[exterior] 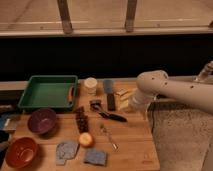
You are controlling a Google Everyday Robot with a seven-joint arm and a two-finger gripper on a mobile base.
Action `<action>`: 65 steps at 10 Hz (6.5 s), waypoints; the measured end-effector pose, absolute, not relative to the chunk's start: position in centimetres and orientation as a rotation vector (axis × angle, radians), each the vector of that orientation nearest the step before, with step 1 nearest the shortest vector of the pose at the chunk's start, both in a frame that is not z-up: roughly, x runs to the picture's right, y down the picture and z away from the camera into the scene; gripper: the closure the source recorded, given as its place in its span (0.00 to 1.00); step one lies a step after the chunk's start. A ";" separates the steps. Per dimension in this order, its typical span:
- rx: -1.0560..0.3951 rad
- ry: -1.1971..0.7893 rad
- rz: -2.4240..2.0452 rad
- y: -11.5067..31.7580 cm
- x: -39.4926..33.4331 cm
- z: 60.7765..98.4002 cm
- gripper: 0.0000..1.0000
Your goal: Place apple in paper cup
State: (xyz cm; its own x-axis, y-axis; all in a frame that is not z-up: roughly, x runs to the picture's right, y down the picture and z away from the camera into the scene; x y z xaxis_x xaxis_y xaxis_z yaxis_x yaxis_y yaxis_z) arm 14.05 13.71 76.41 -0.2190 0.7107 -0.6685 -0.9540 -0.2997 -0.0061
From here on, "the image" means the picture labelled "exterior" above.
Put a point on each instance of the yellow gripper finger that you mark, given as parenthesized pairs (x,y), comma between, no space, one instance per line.
(121,92)
(123,105)

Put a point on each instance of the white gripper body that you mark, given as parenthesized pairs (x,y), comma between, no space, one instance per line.
(140,101)

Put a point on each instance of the red yellow apple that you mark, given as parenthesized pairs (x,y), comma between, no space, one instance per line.
(86,140)

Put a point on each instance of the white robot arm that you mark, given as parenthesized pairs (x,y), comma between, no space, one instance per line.
(153,83)

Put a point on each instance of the white paper cup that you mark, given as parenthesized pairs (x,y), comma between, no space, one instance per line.
(91,85)

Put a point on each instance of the wooden cutting board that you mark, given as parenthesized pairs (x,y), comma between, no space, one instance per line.
(136,148)

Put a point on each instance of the dark brown grape bunch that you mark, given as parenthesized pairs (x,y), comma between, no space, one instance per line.
(81,120)

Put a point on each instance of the orange marker in tray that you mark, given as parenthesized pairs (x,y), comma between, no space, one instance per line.
(70,95)

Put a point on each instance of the blue grey sponge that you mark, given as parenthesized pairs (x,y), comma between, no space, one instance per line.
(95,157)

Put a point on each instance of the grey cloth piece left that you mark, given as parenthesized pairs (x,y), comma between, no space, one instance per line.
(66,150)

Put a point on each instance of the green plastic tray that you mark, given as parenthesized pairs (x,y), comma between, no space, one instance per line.
(48,91)

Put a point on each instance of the purple bowl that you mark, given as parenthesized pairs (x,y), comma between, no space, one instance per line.
(42,121)

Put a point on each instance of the orange bowl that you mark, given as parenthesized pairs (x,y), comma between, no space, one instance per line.
(21,152)

